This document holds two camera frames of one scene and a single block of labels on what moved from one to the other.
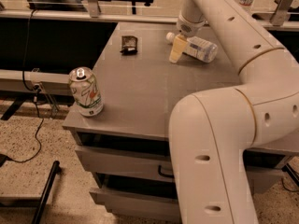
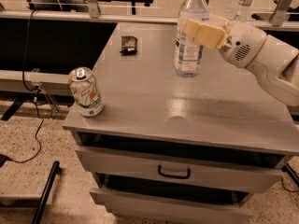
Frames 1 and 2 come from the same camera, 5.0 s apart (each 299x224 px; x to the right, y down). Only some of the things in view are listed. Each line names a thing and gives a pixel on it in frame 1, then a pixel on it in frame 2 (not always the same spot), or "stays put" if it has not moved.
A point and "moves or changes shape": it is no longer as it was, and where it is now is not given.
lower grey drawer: x=132 y=207 stays put
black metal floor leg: x=39 y=210 stays put
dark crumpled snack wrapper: x=129 y=45 stays put
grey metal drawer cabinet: x=123 y=153 stays put
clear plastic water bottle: x=197 y=48 moves or changes shape
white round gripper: x=189 y=29 → x=243 y=45
